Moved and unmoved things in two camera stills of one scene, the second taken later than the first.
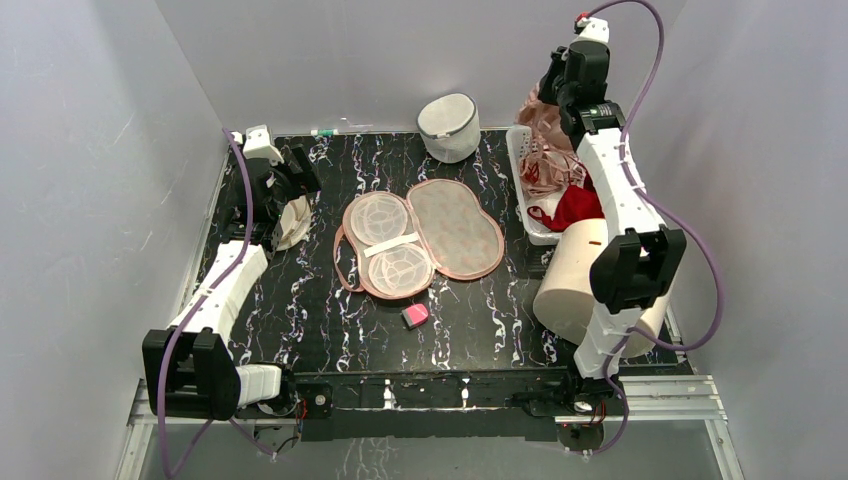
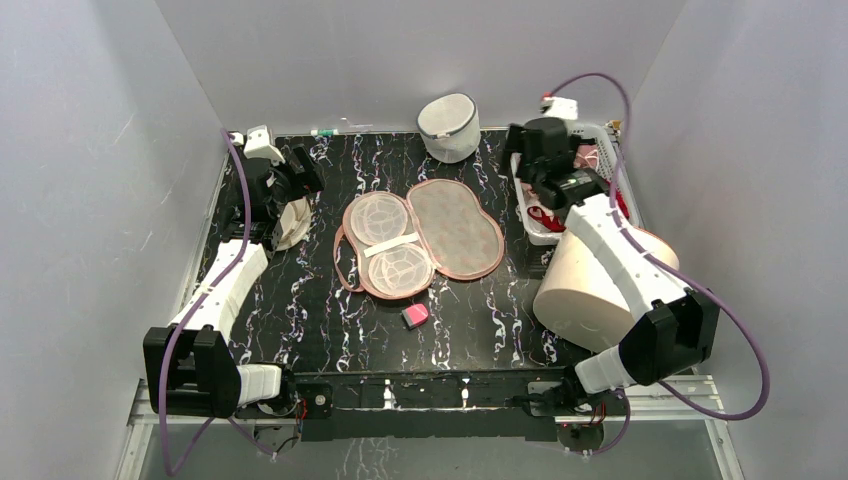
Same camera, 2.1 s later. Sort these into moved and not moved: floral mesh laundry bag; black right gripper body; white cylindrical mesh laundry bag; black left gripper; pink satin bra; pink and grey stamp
Moved: pink satin bra; black right gripper body
Not moved: floral mesh laundry bag; pink and grey stamp; white cylindrical mesh laundry bag; black left gripper
